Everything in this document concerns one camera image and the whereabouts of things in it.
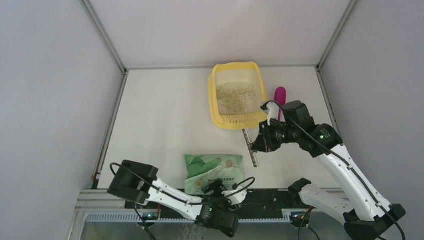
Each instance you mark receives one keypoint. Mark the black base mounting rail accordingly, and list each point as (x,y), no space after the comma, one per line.
(259,204)

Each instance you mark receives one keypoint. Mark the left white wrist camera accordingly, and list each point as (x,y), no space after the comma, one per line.
(234,197)

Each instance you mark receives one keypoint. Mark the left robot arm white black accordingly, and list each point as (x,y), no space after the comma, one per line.
(138,183)

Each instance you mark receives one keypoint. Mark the green cat litter bag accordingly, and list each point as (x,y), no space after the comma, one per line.
(203,170)

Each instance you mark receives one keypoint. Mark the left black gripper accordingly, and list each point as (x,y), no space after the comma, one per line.
(218,187)

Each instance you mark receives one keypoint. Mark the yellow plastic litter box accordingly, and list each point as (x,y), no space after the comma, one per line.
(240,73)

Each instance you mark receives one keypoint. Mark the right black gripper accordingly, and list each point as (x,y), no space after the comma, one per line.
(264,143)

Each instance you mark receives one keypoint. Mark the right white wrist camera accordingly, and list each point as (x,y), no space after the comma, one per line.
(272,109)

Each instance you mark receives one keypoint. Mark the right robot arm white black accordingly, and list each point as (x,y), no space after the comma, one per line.
(365,214)

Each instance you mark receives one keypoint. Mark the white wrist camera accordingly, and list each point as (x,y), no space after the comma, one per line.
(234,197)
(272,109)

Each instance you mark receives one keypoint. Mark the pink plastic litter scoop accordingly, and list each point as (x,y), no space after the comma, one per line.
(280,95)

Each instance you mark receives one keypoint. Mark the scattered clean litter grains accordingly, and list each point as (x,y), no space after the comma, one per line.
(236,99)

